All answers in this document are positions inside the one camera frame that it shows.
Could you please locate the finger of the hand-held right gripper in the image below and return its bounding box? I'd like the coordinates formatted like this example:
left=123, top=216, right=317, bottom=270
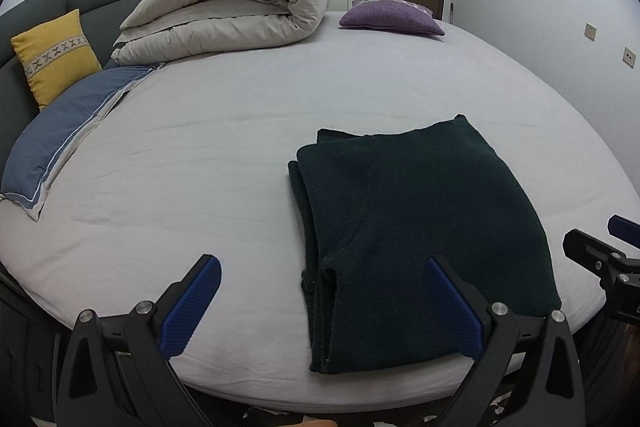
left=607, top=215, right=640, bottom=251
left=562, top=229, right=640, bottom=282

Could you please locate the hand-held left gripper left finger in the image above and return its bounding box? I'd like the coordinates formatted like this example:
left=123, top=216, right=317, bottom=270
left=52, top=253, right=222, bottom=427

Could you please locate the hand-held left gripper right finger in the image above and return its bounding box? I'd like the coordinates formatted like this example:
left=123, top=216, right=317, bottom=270
left=424, top=254, right=587, bottom=427

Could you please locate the dark green sweater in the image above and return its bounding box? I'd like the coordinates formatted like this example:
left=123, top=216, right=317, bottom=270
left=287, top=113, right=562, bottom=375

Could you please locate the bed with white sheet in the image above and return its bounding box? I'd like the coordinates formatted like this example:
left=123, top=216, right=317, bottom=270
left=0, top=9, right=640, bottom=413

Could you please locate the blue pillow with white trim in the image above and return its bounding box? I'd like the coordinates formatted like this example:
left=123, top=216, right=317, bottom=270
left=0, top=63, right=168, bottom=223

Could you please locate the yellow pillow with patterned band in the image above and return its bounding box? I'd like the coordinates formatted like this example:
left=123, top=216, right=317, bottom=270
left=11, top=9, right=103, bottom=110

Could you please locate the beige rolled duvet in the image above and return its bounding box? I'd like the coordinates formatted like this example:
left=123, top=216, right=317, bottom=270
left=111, top=0, right=331, bottom=66

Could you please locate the purple pillow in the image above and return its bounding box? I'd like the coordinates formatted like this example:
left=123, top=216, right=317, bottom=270
left=339, top=0, right=446, bottom=36

